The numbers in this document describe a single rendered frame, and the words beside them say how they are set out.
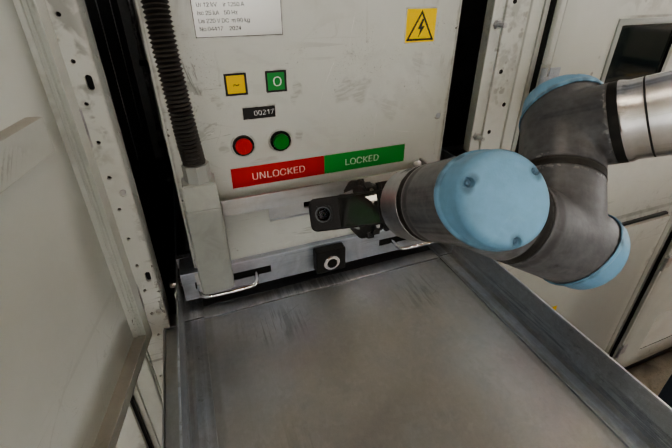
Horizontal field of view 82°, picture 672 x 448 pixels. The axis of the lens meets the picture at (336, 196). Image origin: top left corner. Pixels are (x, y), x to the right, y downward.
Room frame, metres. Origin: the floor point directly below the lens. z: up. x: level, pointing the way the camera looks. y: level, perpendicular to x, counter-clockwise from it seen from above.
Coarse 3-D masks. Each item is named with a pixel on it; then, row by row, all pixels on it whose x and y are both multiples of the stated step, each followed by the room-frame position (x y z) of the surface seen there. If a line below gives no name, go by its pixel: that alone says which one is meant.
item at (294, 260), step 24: (336, 240) 0.62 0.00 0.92; (360, 240) 0.64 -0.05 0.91; (384, 240) 0.66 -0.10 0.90; (408, 240) 0.68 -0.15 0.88; (192, 264) 0.55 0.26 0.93; (240, 264) 0.55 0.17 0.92; (264, 264) 0.57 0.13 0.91; (288, 264) 0.58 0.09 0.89; (312, 264) 0.60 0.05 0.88; (192, 288) 0.52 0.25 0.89
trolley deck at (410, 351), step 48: (336, 288) 0.57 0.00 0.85; (384, 288) 0.57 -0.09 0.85; (432, 288) 0.57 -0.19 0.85; (240, 336) 0.46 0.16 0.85; (288, 336) 0.46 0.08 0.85; (336, 336) 0.46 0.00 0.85; (384, 336) 0.46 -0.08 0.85; (432, 336) 0.46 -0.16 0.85; (480, 336) 0.46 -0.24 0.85; (240, 384) 0.37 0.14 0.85; (288, 384) 0.37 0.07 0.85; (336, 384) 0.37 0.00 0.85; (384, 384) 0.37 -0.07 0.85; (432, 384) 0.37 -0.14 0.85; (480, 384) 0.37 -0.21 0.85; (528, 384) 0.37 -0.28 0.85; (240, 432) 0.30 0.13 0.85; (288, 432) 0.30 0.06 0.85; (336, 432) 0.30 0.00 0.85; (384, 432) 0.30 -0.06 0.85; (432, 432) 0.30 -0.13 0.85; (480, 432) 0.30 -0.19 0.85; (528, 432) 0.30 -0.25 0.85; (576, 432) 0.30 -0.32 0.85
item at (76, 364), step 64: (0, 0) 0.43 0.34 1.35; (0, 64) 0.40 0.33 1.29; (64, 64) 0.46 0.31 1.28; (0, 128) 0.36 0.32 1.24; (0, 192) 0.30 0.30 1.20; (64, 192) 0.42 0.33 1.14; (0, 256) 0.29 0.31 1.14; (64, 256) 0.37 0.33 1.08; (0, 320) 0.26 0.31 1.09; (64, 320) 0.33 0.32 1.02; (0, 384) 0.22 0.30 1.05; (64, 384) 0.29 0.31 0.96; (128, 384) 0.37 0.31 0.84
